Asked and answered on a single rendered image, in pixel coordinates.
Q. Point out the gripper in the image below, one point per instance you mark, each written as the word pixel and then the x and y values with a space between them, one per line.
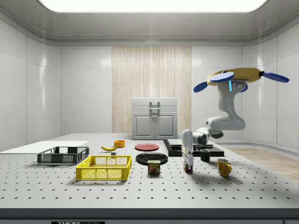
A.
pixel 188 155

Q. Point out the puzzle cube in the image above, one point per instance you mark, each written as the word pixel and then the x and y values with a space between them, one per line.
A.
pixel 188 169

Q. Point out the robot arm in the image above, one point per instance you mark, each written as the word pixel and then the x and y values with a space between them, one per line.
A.
pixel 226 105

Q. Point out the black mug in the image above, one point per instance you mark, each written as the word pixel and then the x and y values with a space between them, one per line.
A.
pixel 204 156

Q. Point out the flat-sided can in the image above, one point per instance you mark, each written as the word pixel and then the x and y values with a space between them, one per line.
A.
pixel 153 167

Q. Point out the yellow mug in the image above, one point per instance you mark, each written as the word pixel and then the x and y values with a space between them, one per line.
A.
pixel 223 168

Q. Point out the red plate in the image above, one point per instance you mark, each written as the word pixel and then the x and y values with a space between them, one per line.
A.
pixel 146 147

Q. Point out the black plate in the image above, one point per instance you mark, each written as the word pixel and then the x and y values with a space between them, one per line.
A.
pixel 144 157

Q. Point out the white cabinet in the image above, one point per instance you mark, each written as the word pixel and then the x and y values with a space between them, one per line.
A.
pixel 154 126

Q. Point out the yellow bowl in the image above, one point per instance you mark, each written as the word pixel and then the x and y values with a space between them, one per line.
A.
pixel 119 144

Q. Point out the banana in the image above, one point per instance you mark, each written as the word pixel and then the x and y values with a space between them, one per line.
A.
pixel 108 148

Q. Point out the yellow basket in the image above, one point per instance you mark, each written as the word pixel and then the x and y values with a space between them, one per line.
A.
pixel 102 173

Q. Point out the drone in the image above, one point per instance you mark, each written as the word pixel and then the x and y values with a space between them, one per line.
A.
pixel 245 74

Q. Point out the dark grey basket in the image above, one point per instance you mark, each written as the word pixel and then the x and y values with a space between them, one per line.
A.
pixel 58 159

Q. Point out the white board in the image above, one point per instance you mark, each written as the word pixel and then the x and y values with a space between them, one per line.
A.
pixel 35 146

